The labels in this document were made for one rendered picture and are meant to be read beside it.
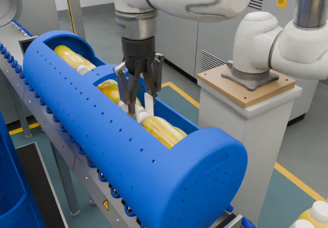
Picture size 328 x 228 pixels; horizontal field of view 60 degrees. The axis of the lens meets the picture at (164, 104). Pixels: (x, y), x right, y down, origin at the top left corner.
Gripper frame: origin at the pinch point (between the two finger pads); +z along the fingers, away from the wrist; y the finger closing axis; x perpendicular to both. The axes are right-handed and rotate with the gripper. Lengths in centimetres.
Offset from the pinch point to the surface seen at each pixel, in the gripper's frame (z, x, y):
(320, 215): 9.2, 43.4, -14.1
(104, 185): 26.3, -5.6, 11.6
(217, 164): 1.3, 24.9, -1.8
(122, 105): 2.5, -8.0, 1.2
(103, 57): 119, -279, -124
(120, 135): -0.4, 6.2, 10.2
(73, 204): 108, -72, 8
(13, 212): 58, -43, 37
